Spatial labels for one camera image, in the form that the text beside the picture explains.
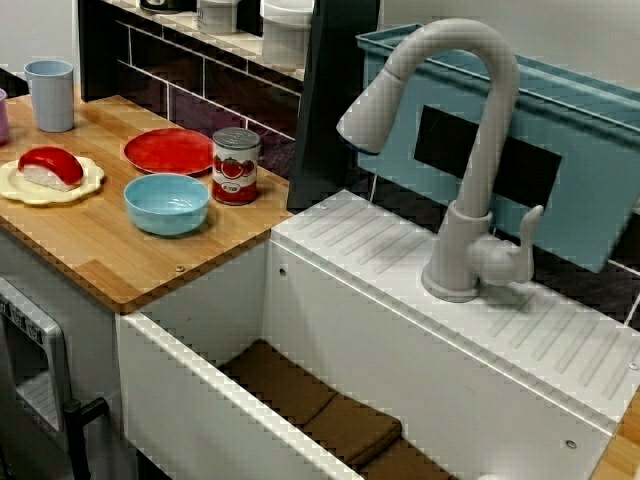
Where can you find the light blue bowl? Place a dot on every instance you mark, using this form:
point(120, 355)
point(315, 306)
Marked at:
point(165, 220)

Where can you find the red tuna sushi toy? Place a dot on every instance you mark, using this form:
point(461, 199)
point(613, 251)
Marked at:
point(50, 165)

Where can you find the tomato soup can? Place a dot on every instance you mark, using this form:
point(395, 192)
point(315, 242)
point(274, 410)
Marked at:
point(235, 175)

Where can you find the black upright panel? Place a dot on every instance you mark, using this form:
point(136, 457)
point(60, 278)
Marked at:
point(330, 125)

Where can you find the white sink basin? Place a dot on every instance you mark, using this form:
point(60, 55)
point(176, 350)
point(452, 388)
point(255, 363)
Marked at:
point(375, 350)

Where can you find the grey faucet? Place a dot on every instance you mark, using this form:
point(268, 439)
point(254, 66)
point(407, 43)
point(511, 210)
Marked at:
point(457, 250)

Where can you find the red plate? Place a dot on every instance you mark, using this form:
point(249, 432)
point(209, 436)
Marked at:
point(167, 152)

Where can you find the plain white canister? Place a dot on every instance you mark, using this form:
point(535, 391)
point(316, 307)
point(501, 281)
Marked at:
point(286, 35)

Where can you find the black rectangular label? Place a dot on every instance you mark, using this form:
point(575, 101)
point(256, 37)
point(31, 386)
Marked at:
point(535, 172)

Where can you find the cream scalloped plate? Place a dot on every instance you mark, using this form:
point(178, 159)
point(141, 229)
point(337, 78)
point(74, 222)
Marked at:
point(87, 187)

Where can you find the white canister with print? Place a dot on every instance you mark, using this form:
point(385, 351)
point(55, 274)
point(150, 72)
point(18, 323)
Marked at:
point(217, 17)

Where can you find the teal plastic bin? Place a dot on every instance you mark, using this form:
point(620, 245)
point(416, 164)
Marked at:
point(590, 165)

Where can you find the black jar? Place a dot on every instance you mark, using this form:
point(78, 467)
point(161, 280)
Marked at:
point(160, 5)

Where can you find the light blue cup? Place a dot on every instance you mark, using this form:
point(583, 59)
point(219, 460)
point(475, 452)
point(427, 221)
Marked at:
point(50, 100)

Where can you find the grey toy dishwasher panel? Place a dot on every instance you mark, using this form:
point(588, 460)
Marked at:
point(30, 360)

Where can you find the purple cup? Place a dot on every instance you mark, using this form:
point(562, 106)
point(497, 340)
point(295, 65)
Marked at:
point(3, 120)

